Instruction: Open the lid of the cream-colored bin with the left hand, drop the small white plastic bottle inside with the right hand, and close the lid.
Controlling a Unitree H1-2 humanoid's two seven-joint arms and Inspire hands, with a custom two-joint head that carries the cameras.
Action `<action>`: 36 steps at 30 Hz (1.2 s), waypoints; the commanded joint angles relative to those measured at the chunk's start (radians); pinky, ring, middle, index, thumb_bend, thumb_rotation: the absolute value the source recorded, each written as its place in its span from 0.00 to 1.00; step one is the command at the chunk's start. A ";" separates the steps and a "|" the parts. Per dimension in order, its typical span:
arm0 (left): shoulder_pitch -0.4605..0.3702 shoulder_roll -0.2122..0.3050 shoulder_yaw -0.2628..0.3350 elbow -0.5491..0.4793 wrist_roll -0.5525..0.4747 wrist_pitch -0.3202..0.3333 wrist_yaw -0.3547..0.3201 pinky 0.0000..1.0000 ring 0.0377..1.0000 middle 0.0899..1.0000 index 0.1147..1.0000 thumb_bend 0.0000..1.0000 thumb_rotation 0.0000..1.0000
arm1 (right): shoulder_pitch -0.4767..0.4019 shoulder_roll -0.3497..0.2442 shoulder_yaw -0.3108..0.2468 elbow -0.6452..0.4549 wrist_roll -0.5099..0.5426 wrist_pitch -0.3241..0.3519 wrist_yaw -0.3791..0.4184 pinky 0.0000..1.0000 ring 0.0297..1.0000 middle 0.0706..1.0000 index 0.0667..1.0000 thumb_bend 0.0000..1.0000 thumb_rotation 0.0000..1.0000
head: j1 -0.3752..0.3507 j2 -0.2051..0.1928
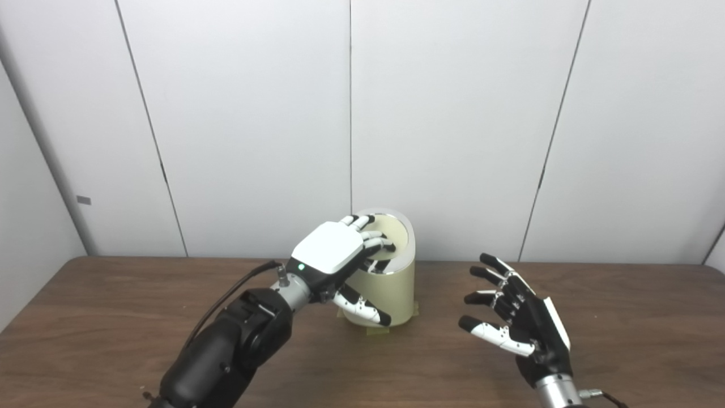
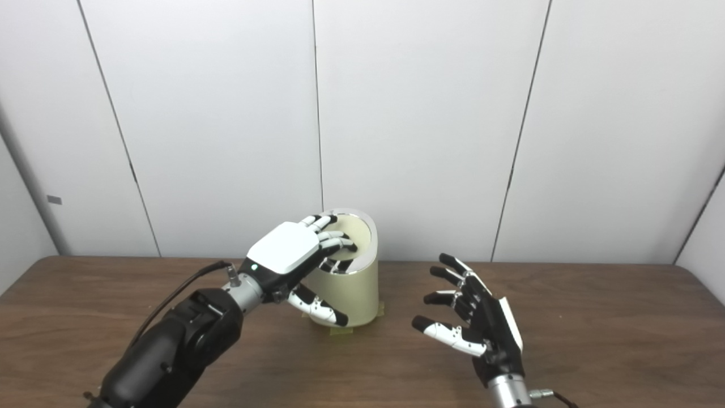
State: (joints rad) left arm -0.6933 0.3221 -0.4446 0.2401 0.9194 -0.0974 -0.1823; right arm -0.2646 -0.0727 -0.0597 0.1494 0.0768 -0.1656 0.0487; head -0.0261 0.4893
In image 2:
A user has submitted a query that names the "cream-colored round bin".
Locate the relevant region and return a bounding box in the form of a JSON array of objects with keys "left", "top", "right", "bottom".
[{"left": 303, "top": 208, "right": 379, "bottom": 328}]

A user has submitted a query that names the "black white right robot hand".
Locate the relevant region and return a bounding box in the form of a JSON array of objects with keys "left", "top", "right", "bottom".
[{"left": 412, "top": 253, "right": 524, "bottom": 389}]

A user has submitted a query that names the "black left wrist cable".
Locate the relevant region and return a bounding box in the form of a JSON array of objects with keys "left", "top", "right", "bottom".
[{"left": 127, "top": 261, "right": 241, "bottom": 352}]

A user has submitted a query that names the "cream-colored bin lid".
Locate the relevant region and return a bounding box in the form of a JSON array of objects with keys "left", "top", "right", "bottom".
[{"left": 326, "top": 218, "right": 372, "bottom": 261}]

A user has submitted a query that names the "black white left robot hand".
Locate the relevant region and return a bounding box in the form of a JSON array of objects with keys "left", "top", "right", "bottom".
[{"left": 239, "top": 213, "right": 359, "bottom": 328}]

